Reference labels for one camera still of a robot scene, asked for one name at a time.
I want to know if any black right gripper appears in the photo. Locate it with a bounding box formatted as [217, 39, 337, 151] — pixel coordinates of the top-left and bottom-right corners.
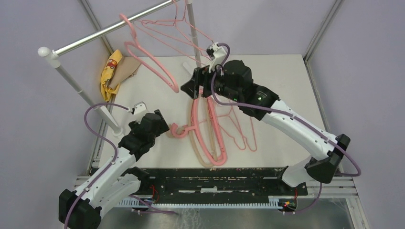
[180, 60, 241, 103]

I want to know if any pink plastic hanger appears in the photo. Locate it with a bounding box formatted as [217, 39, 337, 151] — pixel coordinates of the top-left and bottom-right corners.
[171, 90, 228, 167]
[119, 13, 181, 94]

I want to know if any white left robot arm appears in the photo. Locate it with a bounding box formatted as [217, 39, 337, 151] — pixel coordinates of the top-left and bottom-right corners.
[58, 110, 169, 229]

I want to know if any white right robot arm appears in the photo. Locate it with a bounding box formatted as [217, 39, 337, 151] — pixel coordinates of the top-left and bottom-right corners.
[181, 60, 350, 195]

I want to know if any beige cloth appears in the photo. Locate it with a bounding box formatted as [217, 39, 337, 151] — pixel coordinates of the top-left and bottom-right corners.
[108, 57, 141, 90]

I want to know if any yellow patterned cloth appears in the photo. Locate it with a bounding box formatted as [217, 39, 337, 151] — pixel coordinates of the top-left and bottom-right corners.
[100, 50, 123, 102]

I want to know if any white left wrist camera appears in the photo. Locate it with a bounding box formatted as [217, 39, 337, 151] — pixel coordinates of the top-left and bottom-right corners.
[128, 102, 149, 116]

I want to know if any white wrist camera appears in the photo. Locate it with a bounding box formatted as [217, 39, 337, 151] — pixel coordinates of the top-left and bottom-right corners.
[206, 42, 227, 73]
[128, 102, 149, 116]

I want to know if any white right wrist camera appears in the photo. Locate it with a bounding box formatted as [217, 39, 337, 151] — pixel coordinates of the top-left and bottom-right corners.
[206, 42, 227, 73]

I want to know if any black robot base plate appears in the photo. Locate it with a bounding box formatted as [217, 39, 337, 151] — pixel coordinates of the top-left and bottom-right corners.
[124, 167, 308, 204]

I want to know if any grey right rack post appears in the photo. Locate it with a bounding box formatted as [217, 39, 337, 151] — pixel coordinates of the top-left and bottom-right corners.
[185, 0, 202, 67]

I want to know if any silver horizontal rack rail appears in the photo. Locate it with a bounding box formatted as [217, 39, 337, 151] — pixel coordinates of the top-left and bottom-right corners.
[54, 0, 177, 56]

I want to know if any white slotted cable duct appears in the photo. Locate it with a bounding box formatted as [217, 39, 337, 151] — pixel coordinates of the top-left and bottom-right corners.
[116, 197, 282, 210]

